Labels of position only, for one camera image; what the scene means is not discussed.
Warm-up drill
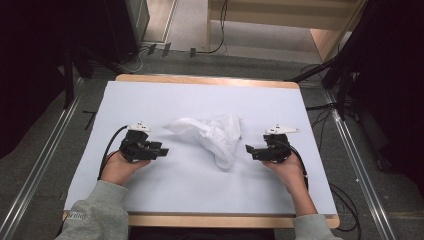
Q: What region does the person's right hand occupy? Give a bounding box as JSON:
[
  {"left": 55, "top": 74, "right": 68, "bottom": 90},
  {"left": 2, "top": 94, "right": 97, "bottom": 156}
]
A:
[{"left": 261, "top": 152, "right": 306, "bottom": 195}]

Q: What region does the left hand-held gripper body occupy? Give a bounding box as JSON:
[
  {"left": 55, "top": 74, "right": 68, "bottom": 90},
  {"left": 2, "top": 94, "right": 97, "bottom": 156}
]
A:
[{"left": 118, "top": 121, "right": 158, "bottom": 164}]

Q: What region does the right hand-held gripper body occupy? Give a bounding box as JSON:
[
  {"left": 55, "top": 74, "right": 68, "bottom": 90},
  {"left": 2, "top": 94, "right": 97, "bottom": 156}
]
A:
[{"left": 262, "top": 124, "right": 300, "bottom": 164}]

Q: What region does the person's left hand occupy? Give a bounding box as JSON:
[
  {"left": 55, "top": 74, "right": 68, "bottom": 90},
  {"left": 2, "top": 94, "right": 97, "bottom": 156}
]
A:
[{"left": 99, "top": 150, "right": 152, "bottom": 187}]

